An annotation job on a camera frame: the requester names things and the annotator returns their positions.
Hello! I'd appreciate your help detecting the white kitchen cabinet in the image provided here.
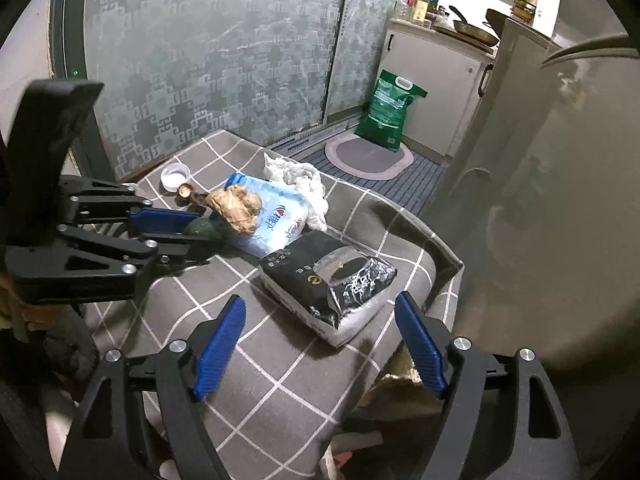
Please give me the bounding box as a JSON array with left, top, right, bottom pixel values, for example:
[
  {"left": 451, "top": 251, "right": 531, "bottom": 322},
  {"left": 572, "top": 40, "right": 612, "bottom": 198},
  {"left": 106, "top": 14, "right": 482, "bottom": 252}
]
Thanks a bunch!
[{"left": 384, "top": 16, "right": 497, "bottom": 162}]

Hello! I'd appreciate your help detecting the frying pan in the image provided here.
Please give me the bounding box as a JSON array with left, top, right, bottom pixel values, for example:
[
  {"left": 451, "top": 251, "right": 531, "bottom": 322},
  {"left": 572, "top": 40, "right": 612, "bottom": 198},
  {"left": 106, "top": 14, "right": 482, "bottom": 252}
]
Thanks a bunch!
[{"left": 432, "top": 5, "right": 501, "bottom": 47}]

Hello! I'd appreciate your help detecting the black tissue packet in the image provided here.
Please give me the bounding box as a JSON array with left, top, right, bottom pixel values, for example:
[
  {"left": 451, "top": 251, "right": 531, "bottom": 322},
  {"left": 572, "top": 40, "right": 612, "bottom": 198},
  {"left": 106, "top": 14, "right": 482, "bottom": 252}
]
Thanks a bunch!
[{"left": 258, "top": 230, "right": 399, "bottom": 349}]

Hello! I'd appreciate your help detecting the brown paper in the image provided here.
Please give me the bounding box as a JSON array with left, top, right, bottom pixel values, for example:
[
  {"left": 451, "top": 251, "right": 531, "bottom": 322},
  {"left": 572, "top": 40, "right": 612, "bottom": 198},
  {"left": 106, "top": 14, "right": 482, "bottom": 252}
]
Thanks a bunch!
[
  {"left": 357, "top": 347, "right": 443, "bottom": 417},
  {"left": 205, "top": 185, "right": 264, "bottom": 235}
]

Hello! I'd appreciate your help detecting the dark wok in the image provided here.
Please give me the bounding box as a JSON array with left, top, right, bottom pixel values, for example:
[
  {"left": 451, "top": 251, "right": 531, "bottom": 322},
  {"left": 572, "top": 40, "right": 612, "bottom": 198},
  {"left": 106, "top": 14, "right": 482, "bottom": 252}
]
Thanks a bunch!
[{"left": 484, "top": 7, "right": 516, "bottom": 30}]

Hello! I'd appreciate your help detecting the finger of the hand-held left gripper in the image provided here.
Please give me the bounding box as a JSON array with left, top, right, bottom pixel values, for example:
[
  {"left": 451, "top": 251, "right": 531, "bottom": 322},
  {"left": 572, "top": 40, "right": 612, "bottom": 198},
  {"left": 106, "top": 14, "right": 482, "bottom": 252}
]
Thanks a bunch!
[
  {"left": 5, "top": 224, "right": 213, "bottom": 306},
  {"left": 59, "top": 176, "right": 202, "bottom": 236}
]

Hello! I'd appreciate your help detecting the striped blue floor mat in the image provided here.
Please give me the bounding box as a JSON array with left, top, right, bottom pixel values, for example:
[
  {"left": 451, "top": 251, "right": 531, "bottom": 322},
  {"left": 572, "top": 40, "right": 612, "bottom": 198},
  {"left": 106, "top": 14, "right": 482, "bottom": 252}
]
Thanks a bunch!
[{"left": 280, "top": 140, "right": 446, "bottom": 216}]

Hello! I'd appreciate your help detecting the grey refrigerator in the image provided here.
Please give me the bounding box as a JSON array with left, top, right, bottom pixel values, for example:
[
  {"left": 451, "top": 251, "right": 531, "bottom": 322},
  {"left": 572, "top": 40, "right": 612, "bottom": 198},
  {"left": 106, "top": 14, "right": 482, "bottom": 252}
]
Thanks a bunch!
[{"left": 434, "top": 16, "right": 568, "bottom": 241}]

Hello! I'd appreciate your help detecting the frosted patterned glass door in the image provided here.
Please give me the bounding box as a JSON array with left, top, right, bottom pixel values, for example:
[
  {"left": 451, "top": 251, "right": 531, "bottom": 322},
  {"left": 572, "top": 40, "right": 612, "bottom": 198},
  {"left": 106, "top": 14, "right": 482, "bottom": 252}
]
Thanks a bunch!
[
  {"left": 325, "top": 0, "right": 426, "bottom": 129},
  {"left": 80, "top": 0, "right": 351, "bottom": 182}
]

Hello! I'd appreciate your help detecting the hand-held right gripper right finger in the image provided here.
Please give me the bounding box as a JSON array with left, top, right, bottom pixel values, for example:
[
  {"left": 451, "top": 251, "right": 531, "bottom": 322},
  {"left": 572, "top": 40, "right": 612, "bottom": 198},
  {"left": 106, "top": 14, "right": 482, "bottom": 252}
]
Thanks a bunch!
[{"left": 394, "top": 291, "right": 583, "bottom": 480}]

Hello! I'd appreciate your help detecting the white bottle cap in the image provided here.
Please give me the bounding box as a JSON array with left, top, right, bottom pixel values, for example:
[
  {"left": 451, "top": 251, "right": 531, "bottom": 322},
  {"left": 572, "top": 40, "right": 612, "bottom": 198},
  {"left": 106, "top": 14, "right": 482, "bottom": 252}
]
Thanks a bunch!
[{"left": 160, "top": 163, "right": 191, "bottom": 192}]

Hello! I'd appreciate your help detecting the green rice bag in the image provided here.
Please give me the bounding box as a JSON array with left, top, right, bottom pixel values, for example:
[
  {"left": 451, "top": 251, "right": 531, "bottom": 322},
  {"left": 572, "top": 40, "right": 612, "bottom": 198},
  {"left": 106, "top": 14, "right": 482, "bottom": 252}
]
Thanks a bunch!
[{"left": 355, "top": 69, "right": 429, "bottom": 154}]

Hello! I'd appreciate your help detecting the grey checked tablecloth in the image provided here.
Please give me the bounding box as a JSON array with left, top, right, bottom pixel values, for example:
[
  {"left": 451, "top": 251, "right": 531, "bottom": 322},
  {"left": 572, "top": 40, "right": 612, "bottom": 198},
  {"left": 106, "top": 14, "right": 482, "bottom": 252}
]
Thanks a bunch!
[{"left": 85, "top": 128, "right": 464, "bottom": 480}]

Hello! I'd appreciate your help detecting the blue tissue packet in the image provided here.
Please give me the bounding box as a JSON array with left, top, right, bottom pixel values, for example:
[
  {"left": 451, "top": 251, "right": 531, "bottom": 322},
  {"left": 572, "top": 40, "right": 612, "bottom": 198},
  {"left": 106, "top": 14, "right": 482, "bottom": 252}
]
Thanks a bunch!
[{"left": 220, "top": 172, "right": 310, "bottom": 257}]

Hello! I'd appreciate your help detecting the dark door frame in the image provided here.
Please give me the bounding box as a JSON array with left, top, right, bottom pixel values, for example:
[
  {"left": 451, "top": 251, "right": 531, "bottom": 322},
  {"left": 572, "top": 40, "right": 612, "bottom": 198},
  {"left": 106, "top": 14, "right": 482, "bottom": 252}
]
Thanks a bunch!
[{"left": 49, "top": 0, "right": 118, "bottom": 183}]

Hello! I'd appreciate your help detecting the row of condiment bottles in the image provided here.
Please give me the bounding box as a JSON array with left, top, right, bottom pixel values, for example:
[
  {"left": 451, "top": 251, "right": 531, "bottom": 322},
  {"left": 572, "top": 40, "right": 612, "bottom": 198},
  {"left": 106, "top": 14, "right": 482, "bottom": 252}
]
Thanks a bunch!
[{"left": 395, "top": 0, "right": 451, "bottom": 28}]

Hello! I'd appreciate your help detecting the white tissue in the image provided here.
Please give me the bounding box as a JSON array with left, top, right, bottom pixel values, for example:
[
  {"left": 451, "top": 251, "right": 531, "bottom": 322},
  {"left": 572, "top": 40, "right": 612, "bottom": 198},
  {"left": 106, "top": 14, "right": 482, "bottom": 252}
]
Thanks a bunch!
[{"left": 263, "top": 152, "right": 329, "bottom": 232}]

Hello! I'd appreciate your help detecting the small potted plant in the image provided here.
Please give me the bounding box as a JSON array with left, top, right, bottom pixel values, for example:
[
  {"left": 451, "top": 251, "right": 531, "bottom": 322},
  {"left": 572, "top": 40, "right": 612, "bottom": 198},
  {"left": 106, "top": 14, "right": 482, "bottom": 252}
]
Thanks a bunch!
[{"left": 510, "top": 0, "right": 539, "bottom": 24}]

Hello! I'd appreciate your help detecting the dark green avocado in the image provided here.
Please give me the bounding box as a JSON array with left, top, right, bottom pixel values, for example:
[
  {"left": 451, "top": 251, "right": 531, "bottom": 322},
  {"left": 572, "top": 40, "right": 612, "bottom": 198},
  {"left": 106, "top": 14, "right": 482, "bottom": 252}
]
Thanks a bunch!
[{"left": 182, "top": 217, "right": 227, "bottom": 252}]

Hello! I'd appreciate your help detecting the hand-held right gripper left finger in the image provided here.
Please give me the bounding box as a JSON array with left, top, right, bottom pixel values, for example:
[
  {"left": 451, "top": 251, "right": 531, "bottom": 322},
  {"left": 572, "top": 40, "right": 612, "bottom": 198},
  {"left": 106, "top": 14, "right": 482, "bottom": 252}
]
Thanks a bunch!
[{"left": 57, "top": 294, "right": 247, "bottom": 480}]

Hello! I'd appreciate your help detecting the oval grey floor mat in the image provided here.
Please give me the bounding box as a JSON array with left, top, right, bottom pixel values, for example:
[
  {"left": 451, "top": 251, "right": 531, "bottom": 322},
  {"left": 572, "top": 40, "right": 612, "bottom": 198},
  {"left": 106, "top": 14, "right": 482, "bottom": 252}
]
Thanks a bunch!
[{"left": 324, "top": 132, "right": 414, "bottom": 182}]

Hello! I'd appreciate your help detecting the person's left forearm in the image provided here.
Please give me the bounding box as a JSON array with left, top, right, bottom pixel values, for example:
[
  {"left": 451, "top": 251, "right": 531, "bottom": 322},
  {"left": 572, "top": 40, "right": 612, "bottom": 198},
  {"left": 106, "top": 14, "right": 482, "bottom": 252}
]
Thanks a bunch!
[{"left": 0, "top": 272, "right": 32, "bottom": 342}]

